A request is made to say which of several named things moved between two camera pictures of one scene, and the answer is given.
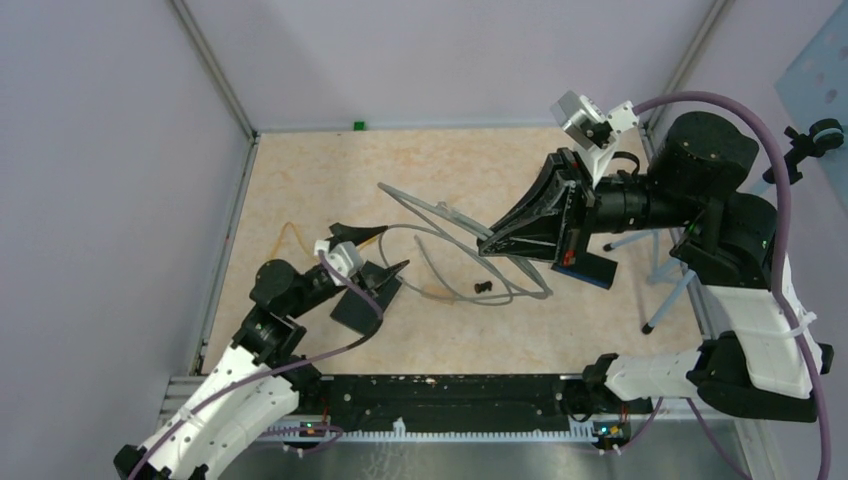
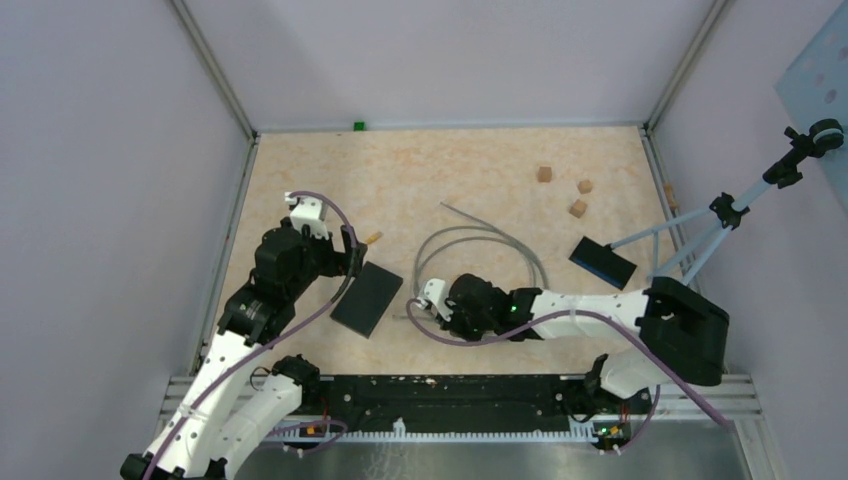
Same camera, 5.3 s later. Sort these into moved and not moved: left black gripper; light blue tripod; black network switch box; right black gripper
Moved: right black gripper; left black gripper
Not moved: light blue tripod; black network switch box
